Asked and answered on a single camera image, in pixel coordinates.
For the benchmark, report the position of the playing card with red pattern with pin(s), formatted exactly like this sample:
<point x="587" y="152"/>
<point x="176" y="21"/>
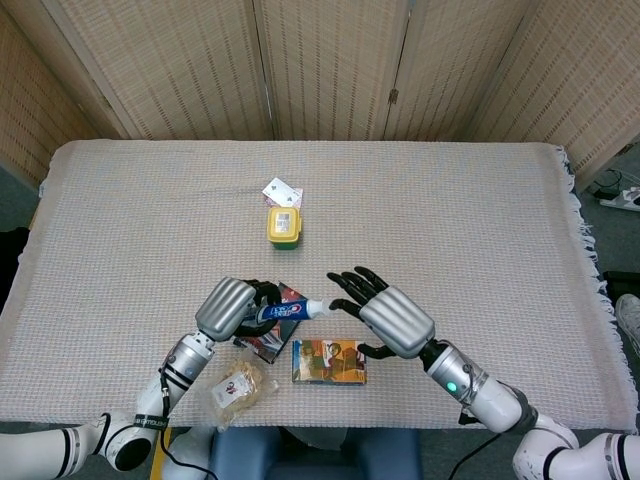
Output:
<point x="269" y="201"/>

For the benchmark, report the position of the beige woven tablecloth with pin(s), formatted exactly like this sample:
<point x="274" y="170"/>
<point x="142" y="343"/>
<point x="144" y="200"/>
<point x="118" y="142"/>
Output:
<point x="450" y="225"/>

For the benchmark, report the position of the blue white toothpaste tube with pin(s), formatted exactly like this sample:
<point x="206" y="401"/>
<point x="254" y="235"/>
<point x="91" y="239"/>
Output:
<point x="295" y="310"/>

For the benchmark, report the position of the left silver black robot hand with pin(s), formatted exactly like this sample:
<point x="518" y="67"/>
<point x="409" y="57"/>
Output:
<point x="225" y="310"/>

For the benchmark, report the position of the woven folding screen panel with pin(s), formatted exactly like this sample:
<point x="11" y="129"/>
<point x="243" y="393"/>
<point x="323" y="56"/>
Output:
<point x="175" y="70"/>
<point x="335" y="70"/>
<point x="450" y="70"/>
<point x="30" y="110"/>
<point x="585" y="90"/>

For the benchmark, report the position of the clear bag of pastry snacks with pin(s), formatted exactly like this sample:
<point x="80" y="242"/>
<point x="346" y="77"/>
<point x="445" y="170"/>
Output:
<point x="235" y="387"/>

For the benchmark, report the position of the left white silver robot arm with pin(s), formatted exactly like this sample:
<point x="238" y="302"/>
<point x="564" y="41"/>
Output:
<point x="150" y="400"/>

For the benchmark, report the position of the white power strip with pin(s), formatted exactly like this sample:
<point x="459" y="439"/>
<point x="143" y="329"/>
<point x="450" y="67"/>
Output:
<point x="622" y="201"/>

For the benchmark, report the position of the dark box with Chinese characters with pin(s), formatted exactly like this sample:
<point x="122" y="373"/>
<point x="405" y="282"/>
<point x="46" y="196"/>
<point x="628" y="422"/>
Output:
<point x="262" y="350"/>

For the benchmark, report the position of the blue padded seat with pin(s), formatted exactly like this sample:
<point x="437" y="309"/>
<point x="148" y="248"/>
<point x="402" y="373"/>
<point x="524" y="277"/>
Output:
<point x="310" y="460"/>

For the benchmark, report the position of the ace of clubs playing card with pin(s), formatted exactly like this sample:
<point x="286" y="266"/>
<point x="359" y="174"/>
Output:
<point x="281" y="191"/>

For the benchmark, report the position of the black object beside sneaker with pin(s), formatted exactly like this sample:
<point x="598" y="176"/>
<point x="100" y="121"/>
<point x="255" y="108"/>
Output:
<point x="622" y="282"/>

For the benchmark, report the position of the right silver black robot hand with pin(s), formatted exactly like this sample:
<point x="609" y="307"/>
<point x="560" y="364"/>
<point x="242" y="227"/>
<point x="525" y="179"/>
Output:
<point x="397" y="322"/>

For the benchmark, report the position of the white sneaker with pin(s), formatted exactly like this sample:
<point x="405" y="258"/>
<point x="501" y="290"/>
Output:
<point x="629" y="320"/>

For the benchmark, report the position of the green container with yellow lid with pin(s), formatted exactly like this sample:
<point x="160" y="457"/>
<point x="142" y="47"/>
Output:
<point x="284" y="225"/>

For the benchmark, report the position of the metal screen hinge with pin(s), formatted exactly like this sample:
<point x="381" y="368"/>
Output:
<point x="393" y="96"/>

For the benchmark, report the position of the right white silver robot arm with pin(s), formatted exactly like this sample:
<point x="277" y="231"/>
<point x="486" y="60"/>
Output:
<point x="495" y="405"/>

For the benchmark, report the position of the black bag on floor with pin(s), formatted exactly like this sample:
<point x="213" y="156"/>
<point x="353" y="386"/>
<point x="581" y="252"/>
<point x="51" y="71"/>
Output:
<point x="12" y="250"/>

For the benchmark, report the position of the orange blue illustrated flat box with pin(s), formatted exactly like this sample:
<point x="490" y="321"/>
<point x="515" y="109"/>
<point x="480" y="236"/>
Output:
<point x="325" y="367"/>

